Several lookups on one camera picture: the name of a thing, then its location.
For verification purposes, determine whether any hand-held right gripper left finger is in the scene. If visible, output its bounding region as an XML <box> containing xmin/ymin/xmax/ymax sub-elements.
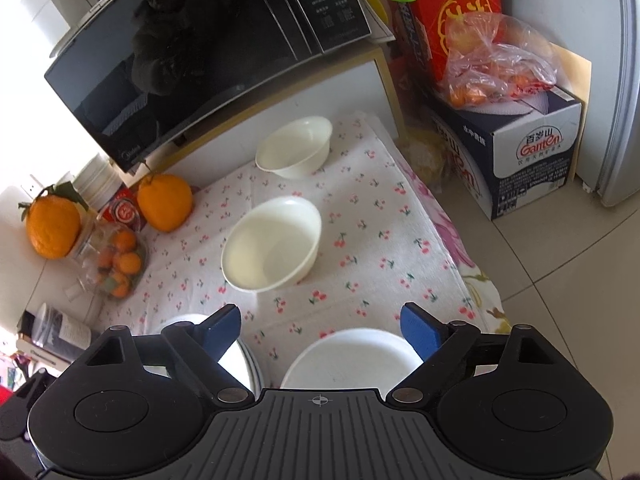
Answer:
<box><xmin>86</xmin><ymin>303</ymin><xmax>251</xmax><ymax>406</ymax></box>

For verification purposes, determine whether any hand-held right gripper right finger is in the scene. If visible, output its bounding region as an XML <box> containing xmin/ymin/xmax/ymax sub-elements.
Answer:
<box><xmin>385</xmin><ymin>302</ymin><xmax>556</xmax><ymax>406</ymax></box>

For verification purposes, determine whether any white plate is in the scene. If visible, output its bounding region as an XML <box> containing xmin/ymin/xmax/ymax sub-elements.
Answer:
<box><xmin>280</xmin><ymin>327</ymin><xmax>426</xmax><ymax>391</ymax></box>

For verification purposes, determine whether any cream bowl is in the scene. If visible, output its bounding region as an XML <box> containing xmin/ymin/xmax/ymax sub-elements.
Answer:
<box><xmin>255</xmin><ymin>116</ymin><xmax>333</xmax><ymax>180</ymax></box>
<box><xmin>221</xmin><ymin>196</ymin><xmax>322</xmax><ymax>293</ymax></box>

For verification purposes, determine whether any cherry print tablecloth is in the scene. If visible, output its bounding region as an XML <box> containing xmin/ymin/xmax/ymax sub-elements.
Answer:
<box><xmin>95</xmin><ymin>112</ymin><xmax>481</xmax><ymax>391</ymax></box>

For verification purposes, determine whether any pink floral cloth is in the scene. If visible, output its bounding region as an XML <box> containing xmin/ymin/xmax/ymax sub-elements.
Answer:
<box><xmin>400</xmin><ymin>160</ymin><xmax>508</xmax><ymax>333</ymax></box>

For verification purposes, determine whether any clear jar with dark contents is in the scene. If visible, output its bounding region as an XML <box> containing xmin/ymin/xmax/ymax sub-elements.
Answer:
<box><xmin>30</xmin><ymin>302</ymin><xmax>101</xmax><ymax>358</ymax></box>

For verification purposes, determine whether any glass jar of small oranges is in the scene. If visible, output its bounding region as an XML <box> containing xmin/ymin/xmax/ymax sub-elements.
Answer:
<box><xmin>70</xmin><ymin>212</ymin><xmax>150</xmax><ymax>301</ymax></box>

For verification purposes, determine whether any stack of paper cups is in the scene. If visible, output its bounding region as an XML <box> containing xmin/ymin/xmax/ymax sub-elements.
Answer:
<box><xmin>74</xmin><ymin>154</ymin><xmax>147</xmax><ymax>232</ymax></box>

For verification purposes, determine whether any yellow plastic bag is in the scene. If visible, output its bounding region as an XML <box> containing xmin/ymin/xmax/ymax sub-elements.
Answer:
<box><xmin>405</xmin><ymin>130</ymin><xmax>451</xmax><ymax>191</ymax></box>

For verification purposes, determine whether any large orange with leaves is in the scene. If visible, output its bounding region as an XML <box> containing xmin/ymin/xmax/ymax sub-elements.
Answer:
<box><xmin>19</xmin><ymin>182</ymin><xmax>83</xmax><ymax>260</ymax></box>

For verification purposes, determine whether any water bottle carton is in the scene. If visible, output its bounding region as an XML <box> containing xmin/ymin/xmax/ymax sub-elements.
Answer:
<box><xmin>425</xmin><ymin>82</ymin><xmax>586</xmax><ymax>221</ymax></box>

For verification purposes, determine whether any plastic bag of oranges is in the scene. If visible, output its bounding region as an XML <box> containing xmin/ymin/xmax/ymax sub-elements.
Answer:
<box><xmin>442</xmin><ymin>12</ymin><xmax>558</xmax><ymax>108</ymax></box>

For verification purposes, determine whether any black microwave oven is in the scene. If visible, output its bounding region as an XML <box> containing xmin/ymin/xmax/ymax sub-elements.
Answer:
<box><xmin>20</xmin><ymin>0</ymin><xmax>373</xmax><ymax>175</ymax></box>

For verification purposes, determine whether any white refrigerator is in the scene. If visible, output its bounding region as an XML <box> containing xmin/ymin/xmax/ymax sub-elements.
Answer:
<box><xmin>575</xmin><ymin>0</ymin><xmax>640</xmax><ymax>208</ymax></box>

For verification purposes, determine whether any cardboard sheet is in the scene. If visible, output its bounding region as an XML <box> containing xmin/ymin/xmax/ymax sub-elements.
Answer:
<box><xmin>550</xmin><ymin>42</ymin><xmax>593</xmax><ymax>181</ymax></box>

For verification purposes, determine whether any white wall socket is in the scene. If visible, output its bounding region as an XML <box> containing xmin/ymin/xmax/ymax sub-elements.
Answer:
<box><xmin>22</xmin><ymin>174</ymin><xmax>51</xmax><ymax>200</ymax></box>

